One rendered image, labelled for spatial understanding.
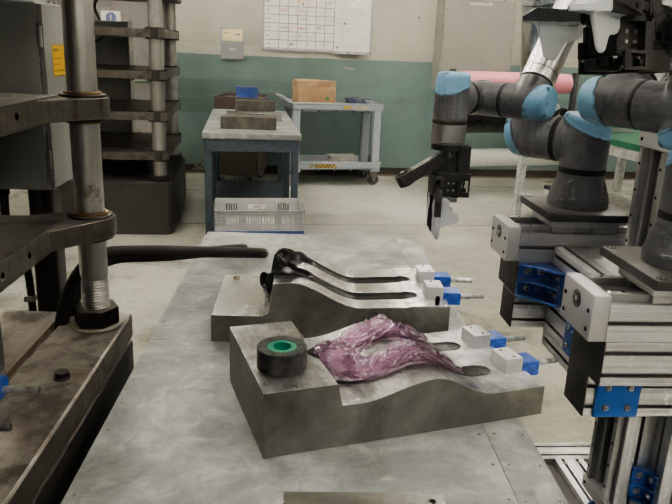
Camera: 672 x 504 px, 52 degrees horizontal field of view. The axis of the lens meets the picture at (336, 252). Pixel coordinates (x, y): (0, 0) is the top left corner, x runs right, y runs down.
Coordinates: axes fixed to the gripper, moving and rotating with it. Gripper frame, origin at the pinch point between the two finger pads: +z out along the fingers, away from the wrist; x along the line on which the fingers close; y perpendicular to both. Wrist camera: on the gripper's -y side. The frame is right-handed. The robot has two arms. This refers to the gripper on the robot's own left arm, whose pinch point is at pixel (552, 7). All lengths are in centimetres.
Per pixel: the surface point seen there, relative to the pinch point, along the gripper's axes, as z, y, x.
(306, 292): 1, 46, 64
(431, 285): -26, 47, 56
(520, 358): -23, 54, 27
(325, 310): -3, 50, 62
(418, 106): -415, -14, 585
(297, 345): 18, 47, 35
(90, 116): 37, 9, 85
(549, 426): -134, 131, 122
